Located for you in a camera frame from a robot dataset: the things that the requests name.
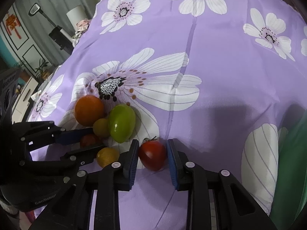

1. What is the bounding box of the red cherry tomato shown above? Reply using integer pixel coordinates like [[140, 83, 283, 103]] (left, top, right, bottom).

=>
[[80, 134, 101, 149], [138, 136, 167, 171]]

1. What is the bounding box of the brown longan front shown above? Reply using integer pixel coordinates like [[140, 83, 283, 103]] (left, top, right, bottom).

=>
[[96, 147, 120, 168]]

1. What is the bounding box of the brown longan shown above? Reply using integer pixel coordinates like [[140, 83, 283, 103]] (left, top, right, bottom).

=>
[[96, 147, 120, 168], [93, 118, 110, 138]]

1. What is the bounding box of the green oval tomato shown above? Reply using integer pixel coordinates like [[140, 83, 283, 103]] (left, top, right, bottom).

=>
[[108, 104, 136, 143]]

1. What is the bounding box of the green plastic bowl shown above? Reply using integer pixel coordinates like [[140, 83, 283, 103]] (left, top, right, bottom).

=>
[[270, 115, 306, 229]]

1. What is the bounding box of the large orange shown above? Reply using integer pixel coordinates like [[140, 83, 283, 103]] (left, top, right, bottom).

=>
[[74, 95, 105, 127]]

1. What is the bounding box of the black floor stand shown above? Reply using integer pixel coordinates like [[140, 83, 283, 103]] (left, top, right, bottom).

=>
[[28, 2, 74, 55]]

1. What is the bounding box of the purple floral tablecloth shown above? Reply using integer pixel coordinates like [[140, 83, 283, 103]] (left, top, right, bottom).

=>
[[30, 0, 306, 217]]

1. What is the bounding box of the pink crumpled cloth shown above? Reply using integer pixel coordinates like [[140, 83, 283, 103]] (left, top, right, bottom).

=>
[[72, 19, 91, 47]]

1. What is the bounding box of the white cylindrical lamp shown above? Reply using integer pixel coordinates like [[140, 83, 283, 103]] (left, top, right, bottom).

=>
[[66, 5, 87, 31]]

